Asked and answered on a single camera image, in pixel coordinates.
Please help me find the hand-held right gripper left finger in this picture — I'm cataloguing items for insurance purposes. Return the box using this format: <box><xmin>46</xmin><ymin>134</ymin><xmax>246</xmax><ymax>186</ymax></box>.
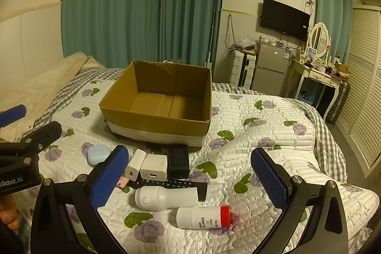
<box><xmin>30</xmin><ymin>145</ymin><xmax>130</xmax><ymax>254</ymax></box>

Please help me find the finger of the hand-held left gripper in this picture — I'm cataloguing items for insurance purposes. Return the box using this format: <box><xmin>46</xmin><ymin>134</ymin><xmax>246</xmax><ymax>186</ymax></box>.
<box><xmin>0</xmin><ymin>104</ymin><xmax>27</xmax><ymax>128</ymax></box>
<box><xmin>0</xmin><ymin>121</ymin><xmax>63</xmax><ymax>158</ymax></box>

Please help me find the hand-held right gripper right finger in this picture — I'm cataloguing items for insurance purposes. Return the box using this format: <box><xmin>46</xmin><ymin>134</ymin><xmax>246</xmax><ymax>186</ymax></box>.
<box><xmin>251</xmin><ymin>147</ymin><xmax>349</xmax><ymax>254</ymax></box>

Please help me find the light blue earbuds case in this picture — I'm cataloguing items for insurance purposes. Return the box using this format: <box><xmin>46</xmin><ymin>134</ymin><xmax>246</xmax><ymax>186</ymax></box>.
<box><xmin>87</xmin><ymin>144</ymin><xmax>111</xmax><ymax>166</ymax></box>

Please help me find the small white charger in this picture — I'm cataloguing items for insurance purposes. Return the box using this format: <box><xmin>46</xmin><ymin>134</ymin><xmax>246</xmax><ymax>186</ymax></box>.
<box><xmin>125</xmin><ymin>149</ymin><xmax>147</xmax><ymax>178</ymax></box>

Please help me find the large white charger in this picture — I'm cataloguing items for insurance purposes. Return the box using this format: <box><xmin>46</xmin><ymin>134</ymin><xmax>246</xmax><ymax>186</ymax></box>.
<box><xmin>140</xmin><ymin>155</ymin><xmax>169</xmax><ymax>181</ymax></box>

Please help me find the white cylindrical device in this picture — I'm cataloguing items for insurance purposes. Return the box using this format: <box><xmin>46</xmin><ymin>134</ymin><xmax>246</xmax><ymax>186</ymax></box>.
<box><xmin>135</xmin><ymin>185</ymin><xmax>199</xmax><ymax>209</ymax></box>

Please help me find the brown cardboard box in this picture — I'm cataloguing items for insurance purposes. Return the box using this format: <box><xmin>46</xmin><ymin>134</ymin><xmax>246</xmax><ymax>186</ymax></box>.
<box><xmin>99</xmin><ymin>60</ymin><xmax>212</xmax><ymax>152</ymax></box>

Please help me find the white bottle with red cap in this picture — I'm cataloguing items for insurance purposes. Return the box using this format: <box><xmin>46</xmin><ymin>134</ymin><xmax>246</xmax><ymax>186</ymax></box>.
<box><xmin>175</xmin><ymin>205</ymin><xmax>232</xmax><ymax>230</ymax></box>

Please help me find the person's left hand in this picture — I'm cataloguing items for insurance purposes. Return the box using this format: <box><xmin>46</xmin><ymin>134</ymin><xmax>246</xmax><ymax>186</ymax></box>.
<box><xmin>0</xmin><ymin>194</ymin><xmax>21</xmax><ymax>231</ymax></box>

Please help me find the cream duvet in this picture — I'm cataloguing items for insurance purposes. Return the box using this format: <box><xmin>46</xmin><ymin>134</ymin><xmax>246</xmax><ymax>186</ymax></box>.
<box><xmin>0</xmin><ymin>52</ymin><xmax>105</xmax><ymax>143</ymax></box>

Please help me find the white floral quilt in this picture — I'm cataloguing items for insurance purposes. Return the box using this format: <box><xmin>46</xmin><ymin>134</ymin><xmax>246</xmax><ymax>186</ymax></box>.
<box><xmin>12</xmin><ymin>66</ymin><xmax>380</xmax><ymax>254</ymax></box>

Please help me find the white headboard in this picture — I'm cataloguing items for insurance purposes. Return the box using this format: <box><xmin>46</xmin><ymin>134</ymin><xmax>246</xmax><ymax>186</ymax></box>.
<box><xmin>0</xmin><ymin>1</ymin><xmax>64</xmax><ymax>85</ymax></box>

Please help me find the blue bin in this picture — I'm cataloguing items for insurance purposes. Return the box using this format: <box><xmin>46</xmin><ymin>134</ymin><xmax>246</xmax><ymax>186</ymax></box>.
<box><xmin>298</xmin><ymin>90</ymin><xmax>316</xmax><ymax>103</ymax></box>

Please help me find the dark suitcase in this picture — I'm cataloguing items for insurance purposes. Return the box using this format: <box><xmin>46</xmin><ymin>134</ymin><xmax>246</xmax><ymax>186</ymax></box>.
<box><xmin>330</xmin><ymin>80</ymin><xmax>351</xmax><ymax>124</ymax></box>

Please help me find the silver fridge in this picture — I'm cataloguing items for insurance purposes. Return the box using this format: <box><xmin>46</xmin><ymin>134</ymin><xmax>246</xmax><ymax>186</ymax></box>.
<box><xmin>251</xmin><ymin>41</ymin><xmax>294</xmax><ymax>98</ymax></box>

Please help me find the white suitcase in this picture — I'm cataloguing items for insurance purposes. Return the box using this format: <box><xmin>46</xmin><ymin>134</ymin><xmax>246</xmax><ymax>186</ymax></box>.
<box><xmin>229</xmin><ymin>49</ymin><xmax>257</xmax><ymax>88</ymax></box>

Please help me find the white vanity table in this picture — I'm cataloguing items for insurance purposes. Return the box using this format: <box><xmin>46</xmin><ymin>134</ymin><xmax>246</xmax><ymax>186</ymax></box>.
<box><xmin>290</xmin><ymin>59</ymin><xmax>343</xmax><ymax>124</ymax></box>

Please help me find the clear plastic bag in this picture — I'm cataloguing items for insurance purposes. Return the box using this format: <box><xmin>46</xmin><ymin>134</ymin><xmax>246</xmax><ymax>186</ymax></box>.
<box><xmin>234</xmin><ymin>38</ymin><xmax>258</xmax><ymax>52</ymax></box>

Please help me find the cream louvered wardrobe door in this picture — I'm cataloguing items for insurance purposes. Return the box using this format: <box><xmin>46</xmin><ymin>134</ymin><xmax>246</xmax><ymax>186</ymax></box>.
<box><xmin>336</xmin><ymin>5</ymin><xmax>381</xmax><ymax>169</ymax></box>

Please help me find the white oval mirror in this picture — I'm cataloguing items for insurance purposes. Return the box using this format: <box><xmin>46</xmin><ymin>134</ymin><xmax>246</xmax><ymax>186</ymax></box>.
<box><xmin>306</xmin><ymin>22</ymin><xmax>331</xmax><ymax>58</ymax></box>

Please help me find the white rod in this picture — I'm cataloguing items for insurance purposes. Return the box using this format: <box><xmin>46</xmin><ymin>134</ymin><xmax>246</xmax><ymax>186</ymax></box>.
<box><xmin>207</xmin><ymin>7</ymin><xmax>215</xmax><ymax>70</ymax></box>

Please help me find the wide green curtain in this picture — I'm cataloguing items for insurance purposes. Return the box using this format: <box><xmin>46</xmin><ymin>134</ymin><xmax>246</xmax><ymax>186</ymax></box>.
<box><xmin>61</xmin><ymin>0</ymin><xmax>225</xmax><ymax>68</ymax></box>

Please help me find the black television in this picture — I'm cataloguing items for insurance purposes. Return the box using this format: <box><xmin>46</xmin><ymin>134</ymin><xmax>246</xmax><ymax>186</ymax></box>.
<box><xmin>260</xmin><ymin>0</ymin><xmax>311</xmax><ymax>42</ymax></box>

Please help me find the narrow green curtain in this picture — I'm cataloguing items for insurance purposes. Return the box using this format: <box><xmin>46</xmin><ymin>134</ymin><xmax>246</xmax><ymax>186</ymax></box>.
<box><xmin>315</xmin><ymin>0</ymin><xmax>353</xmax><ymax>60</ymax></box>

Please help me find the black hanging cable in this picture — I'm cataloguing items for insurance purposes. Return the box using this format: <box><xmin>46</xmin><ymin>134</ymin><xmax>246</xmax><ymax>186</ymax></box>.
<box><xmin>226</xmin><ymin>14</ymin><xmax>239</xmax><ymax>55</ymax></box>

